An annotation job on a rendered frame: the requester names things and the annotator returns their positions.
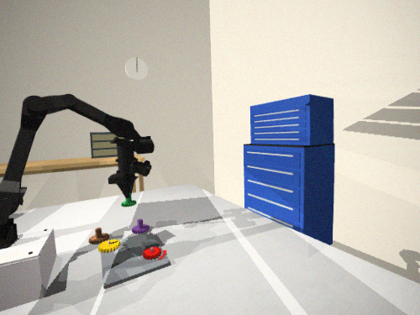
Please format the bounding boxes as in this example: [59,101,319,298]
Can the green gear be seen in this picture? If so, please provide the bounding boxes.
[121,193,137,207]

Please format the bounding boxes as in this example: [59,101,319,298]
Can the orange gear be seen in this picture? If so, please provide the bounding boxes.
[89,228,109,244]

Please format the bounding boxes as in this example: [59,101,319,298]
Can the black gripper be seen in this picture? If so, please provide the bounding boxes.
[108,155,139,198]

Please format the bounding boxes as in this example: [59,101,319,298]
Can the purple gear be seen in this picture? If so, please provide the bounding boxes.
[132,219,150,234]

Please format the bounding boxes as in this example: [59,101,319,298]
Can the yellow gear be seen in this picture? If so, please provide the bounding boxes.
[97,239,121,253]

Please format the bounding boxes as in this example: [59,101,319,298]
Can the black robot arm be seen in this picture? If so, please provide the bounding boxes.
[0,94,154,249]

